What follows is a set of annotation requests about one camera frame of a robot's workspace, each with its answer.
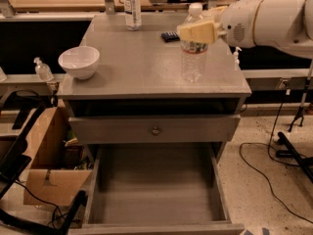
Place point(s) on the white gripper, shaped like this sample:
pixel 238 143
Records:
pixel 237 23

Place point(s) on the small clear water bottle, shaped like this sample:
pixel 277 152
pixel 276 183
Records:
pixel 193 54

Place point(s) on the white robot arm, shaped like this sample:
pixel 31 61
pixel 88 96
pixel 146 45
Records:
pixel 286 25

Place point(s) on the small white pump bottle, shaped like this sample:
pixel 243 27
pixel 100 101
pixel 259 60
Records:
pixel 236 55

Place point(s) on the tall clear water bottle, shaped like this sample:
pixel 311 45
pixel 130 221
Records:
pixel 132 10

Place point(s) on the grey wooden drawer cabinet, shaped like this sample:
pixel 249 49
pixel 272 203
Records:
pixel 139 75

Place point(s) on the grey top drawer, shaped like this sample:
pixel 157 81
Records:
pixel 124 130

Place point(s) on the clear pump sanitizer bottle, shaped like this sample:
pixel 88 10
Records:
pixel 43 70

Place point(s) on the grey open middle drawer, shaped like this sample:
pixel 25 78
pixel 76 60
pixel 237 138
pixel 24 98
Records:
pixel 159 191

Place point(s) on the black snack bar packet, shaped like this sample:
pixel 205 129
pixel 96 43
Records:
pixel 170 36

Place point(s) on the black tripod stand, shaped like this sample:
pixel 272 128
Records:
pixel 300 115

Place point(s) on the white ceramic bowl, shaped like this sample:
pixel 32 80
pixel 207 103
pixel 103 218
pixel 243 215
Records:
pixel 80 62

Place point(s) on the black stand leg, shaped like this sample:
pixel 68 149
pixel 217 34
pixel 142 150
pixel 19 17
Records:
pixel 306 164

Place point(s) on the brown cardboard box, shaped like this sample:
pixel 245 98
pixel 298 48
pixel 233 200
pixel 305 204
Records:
pixel 51 178

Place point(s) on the black chair frame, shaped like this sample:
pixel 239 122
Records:
pixel 14 162

